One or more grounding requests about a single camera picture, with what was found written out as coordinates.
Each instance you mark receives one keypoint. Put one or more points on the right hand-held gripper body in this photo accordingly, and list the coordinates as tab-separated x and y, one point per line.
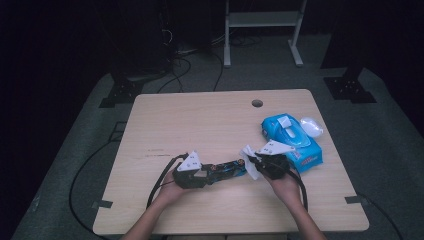
275	166

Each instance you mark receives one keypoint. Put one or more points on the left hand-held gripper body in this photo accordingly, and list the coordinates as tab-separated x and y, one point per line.
190	178

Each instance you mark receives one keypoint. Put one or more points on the white wet wipe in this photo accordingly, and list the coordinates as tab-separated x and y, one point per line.
253	173

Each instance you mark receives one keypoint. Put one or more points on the blue toy car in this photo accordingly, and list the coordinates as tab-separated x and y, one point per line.
231	170

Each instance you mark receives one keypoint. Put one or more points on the blue wet wipes pack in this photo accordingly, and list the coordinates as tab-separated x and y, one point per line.
310	156

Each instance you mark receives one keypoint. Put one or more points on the person's left hand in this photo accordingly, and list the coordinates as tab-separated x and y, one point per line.
170	191

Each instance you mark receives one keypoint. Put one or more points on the person's right hand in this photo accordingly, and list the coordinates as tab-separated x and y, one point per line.
286	190

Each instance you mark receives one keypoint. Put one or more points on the black tape strip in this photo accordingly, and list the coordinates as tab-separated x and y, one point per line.
101	204
356	199

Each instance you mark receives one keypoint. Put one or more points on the black stand base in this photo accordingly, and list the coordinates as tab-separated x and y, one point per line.
121	93
350	89

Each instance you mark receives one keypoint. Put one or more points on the white metal stand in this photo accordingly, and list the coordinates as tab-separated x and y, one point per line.
263	19

